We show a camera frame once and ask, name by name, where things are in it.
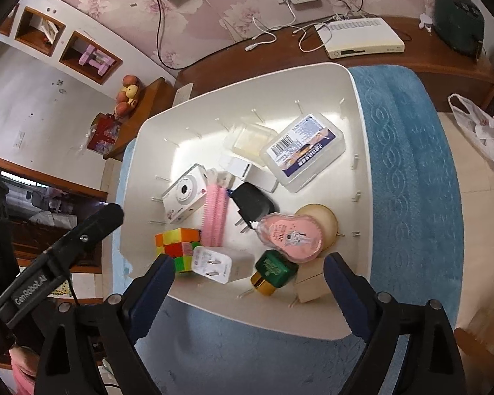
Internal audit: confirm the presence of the dark green heater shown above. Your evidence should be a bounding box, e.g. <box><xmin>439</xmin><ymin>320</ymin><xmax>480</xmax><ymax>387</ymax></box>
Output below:
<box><xmin>432</xmin><ymin>0</ymin><xmax>485</xmax><ymax>63</ymax></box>

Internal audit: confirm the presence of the white digital camera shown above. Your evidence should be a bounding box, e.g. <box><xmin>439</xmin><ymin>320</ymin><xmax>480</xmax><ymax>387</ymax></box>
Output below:
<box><xmin>161</xmin><ymin>164</ymin><xmax>210</xmax><ymax>225</ymax></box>

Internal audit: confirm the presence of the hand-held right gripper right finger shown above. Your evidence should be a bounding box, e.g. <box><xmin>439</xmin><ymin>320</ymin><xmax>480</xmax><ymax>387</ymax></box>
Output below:
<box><xmin>323</xmin><ymin>252</ymin><xmax>467</xmax><ymax>395</ymax></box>

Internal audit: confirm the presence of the white plastic bag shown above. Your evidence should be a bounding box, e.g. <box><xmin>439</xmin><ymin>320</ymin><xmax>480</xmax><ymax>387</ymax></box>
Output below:
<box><xmin>448</xmin><ymin>94</ymin><xmax>494</xmax><ymax>178</ymax></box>

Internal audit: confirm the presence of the colourful puzzle cube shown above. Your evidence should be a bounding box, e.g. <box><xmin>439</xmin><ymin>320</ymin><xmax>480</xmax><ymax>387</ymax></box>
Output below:
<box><xmin>155</xmin><ymin>227</ymin><xmax>202</xmax><ymax>276</ymax></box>

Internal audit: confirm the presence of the small white cube box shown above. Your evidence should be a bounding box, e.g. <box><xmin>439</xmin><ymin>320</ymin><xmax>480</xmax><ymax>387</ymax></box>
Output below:
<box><xmin>224</xmin><ymin>155</ymin><xmax>278</xmax><ymax>193</ymax></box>

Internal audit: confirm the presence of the pink clothing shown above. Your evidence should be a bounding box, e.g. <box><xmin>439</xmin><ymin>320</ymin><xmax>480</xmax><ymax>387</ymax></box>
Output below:
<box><xmin>9</xmin><ymin>346</ymin><xmax>40</xmax><ymax>395</ymax></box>

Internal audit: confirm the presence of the white tape dispenser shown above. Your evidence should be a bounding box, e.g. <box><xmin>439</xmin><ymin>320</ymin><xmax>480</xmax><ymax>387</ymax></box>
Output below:
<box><xmin>294</xmin><ymin>203</ymin><xmax>346</xmax><ymax>251</ymax></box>

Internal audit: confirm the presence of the white set-top box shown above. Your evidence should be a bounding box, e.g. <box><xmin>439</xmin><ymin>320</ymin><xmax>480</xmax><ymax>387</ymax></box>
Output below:
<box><xmin>314</xmin><ymin>17</ymin><xmax>406</xmax><ymax>59</ymax></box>

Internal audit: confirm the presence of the pink ornament in niche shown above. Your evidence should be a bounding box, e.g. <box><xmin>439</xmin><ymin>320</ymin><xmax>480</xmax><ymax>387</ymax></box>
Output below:
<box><xmin>78</xmin><ymin>45</ymin><xmax>113</xmax><ymax>75</ymax></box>

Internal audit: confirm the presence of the black plug charger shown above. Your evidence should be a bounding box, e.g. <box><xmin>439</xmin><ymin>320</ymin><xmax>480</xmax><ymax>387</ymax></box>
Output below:
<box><xmin>227</xmin><ymin>182</ymin><xmax>276</xmax><ymax>235</ymax></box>

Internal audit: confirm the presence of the pink comb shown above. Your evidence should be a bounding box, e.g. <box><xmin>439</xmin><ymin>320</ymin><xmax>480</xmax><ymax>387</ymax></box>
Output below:
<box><xmin>200</xmin><ymin>183</ymin><xmax>231</xmax><ymax>248</ymax></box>

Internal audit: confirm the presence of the red printed box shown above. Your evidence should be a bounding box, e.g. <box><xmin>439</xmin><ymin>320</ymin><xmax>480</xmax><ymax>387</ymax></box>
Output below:
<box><xmin>86</xmin><ymin>113</ymin><xmax>122</xmax><ymax>154</ymax></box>

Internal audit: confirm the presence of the white plug adapter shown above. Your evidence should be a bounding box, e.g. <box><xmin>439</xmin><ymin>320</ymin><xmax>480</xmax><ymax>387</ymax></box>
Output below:
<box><xmin>191</xmin><ymin>246</ymin><xmax>252</xmax><ymax>284</ymax></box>

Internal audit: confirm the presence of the white charging cable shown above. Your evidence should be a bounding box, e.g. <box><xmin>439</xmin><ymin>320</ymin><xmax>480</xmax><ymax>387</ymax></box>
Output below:
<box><xmin>245</xmin><ymin>2</ymin><xmax>334</xmax><ymax>53</ymax></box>

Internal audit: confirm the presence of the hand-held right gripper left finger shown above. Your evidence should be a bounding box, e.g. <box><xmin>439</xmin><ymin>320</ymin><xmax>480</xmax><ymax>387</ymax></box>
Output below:
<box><xmin>37</xmin><ymin>254</ymin><xmax>177</xmax><ymax>395</ymax></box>

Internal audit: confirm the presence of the picture book in niche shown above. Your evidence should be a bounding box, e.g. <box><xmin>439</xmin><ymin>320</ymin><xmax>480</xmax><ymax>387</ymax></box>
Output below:
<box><xmin>39</xmin><ymin>18</ymin><xmax>60</xmax><ymax>44</ymax></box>

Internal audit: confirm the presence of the clear box with blue label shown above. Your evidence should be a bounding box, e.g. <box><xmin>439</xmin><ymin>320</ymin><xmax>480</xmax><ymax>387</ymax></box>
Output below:
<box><xmin>259</xmin><ymin>112</ymin><xmax>346</xmax><ymax>193</ymax></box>

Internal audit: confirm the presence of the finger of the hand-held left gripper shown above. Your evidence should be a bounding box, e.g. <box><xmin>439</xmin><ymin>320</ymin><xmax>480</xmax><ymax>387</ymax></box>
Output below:
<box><xmin>45</xmin><ymin>203</ymin><xmax>125</xmax><ymax>264</ymax></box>

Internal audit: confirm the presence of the wooden chair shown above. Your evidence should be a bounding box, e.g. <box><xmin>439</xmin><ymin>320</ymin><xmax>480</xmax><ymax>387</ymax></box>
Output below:
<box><xmin>455</xmin><ymin>327</ymin><xmax>494</xmax><ymax>395</ymax></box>

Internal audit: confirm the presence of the white plastic storage box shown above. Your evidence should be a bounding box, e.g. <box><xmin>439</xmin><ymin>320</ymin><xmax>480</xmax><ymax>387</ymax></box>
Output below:
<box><xmin>112</xmin><ymin>63</ymin><xmax>373</xmax><ymax>340</ymax></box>

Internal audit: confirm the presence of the beige wooden block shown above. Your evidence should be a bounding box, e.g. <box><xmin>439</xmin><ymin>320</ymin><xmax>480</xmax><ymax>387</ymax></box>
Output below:
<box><xmin>293</xmin><ymin>264</ymin><xmax>334</xmax><ymax>306</ymax></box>

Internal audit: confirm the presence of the pink correction tape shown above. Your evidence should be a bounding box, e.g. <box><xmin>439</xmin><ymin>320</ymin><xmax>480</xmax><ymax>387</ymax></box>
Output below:
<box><xmin>251</xmin><ymin>213</ymin><xmax>325</xmax><ymax>264</ymax></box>

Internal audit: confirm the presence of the black television cable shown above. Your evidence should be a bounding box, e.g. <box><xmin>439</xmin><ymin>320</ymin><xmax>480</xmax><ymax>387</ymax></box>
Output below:
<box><xmin>150</xmin><ymin>0</ymin><xmax>235</xmax><ymax>68</ymax></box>

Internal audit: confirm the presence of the green and gold bottle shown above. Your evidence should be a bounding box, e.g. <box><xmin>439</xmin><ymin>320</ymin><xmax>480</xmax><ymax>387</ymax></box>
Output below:
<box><xmin>249</xmin><ymin>250</ymin><xmax>299</xmax><ymax>297</ymax></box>

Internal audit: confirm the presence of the pile of fruit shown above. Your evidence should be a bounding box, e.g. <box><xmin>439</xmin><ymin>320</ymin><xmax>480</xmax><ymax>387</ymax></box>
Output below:
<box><xmin>114</xmin><ymin>75</ymin><xmax>141</xmax><ymax>118</ymax></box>

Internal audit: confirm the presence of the clear box with yellow pieces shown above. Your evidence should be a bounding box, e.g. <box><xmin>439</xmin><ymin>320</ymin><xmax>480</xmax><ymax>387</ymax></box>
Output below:
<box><xmin>223</xmin><ymin>122</ymin><xmax>277</xmax><ymax>160</ymax></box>

